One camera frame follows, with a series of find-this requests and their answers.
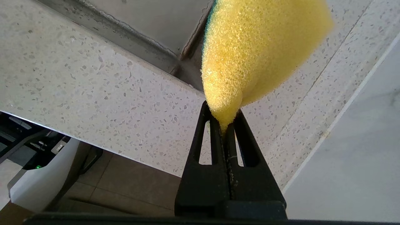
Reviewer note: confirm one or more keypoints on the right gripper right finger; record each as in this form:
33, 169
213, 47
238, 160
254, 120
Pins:
259, 187

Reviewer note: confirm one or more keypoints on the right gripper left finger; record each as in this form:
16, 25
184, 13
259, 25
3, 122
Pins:
203, 187

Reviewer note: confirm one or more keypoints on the yellow green sponge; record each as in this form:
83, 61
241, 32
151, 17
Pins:
259, 47

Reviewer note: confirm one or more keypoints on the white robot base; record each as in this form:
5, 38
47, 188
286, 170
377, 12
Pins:
40, 184

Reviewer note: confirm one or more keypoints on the stainless steel sink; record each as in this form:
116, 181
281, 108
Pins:
150, 25

